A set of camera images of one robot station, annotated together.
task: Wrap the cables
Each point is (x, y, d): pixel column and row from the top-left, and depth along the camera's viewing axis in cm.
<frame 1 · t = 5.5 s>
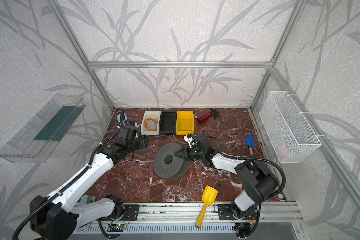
left hand: (146, 135, 81), fingers open
right hand: (175, 150, 82), fingers closed
teal toy shovel: (118, 117, 117), on the table
yellow plastic bin: (185, 123, 110), point 3 cm above the table
yellow toy shovel: (209, 196, 80), on the table
red black spray bottle: (207, 115, 114), point 3 cm above the table

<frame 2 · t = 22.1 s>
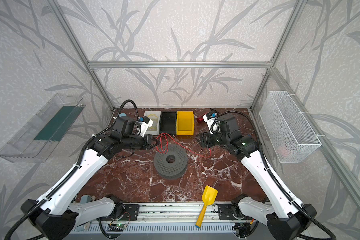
left hand: (161, 139, 69), fingers closed
right hand: (200, 130, 71), fingers open
the named things where they were.

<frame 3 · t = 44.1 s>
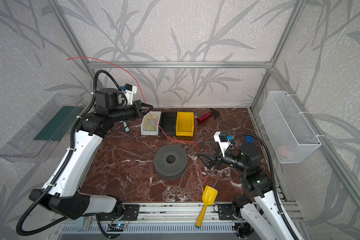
left hand: (154, 103, 65), fingers closed
right hand: (202, 144, 63), fingers open
the named things where they were.

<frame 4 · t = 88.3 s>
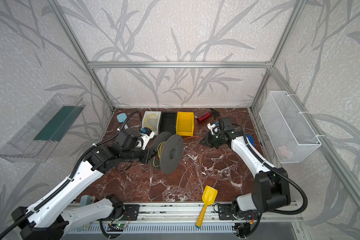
left hand: (158, 149, 69), fingers closed
right hand: (199, 139, 82), fingers closed
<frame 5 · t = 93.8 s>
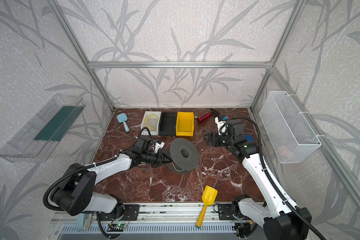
left hand: (172, 156, 81), fingers closed
right hand: (209, 131, 77), fingers open
